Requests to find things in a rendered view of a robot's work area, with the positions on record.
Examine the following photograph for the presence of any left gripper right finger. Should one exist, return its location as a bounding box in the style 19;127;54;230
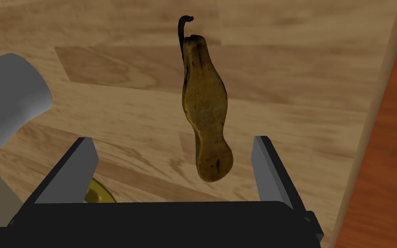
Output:
251;135;307;211

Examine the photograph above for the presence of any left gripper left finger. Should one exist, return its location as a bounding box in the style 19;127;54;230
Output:
28;136;99;205

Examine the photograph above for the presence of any yellow round object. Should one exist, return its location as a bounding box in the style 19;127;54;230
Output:
84;177;117;204

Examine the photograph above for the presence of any brown spotted pear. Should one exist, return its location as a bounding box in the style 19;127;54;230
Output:
177;15;234;183

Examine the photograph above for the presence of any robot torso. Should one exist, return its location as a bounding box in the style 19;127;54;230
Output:
0;53;53;169

